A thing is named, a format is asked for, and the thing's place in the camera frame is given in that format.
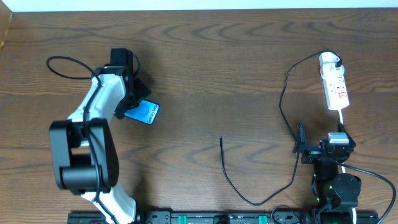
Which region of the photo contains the blue Galaxy smartphone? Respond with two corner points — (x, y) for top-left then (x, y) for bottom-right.
(124, 100), (160, 125)

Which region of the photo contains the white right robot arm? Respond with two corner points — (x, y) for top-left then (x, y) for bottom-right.
(293, 124), (361, 223)

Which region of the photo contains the white power strip cord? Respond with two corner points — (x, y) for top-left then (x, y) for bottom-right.
(337, 108), (358, 224)

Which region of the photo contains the white power strip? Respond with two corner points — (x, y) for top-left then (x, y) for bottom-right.
(322, 73), (349, 111)

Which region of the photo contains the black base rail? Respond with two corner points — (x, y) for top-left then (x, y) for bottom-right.
(66, 211), (378, 224)

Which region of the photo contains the black charger cable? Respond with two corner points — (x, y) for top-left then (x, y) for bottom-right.
(219, 49), (343, 207)

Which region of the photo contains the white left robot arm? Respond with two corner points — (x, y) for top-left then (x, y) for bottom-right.
(49, 65), (159, 223)

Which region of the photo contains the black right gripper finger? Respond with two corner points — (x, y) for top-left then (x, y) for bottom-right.
(293, 123), (307, 153)
(337, 123), (356, 147)

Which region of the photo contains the white charger plug adapter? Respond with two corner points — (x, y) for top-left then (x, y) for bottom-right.
(319, 52), (345, 80)

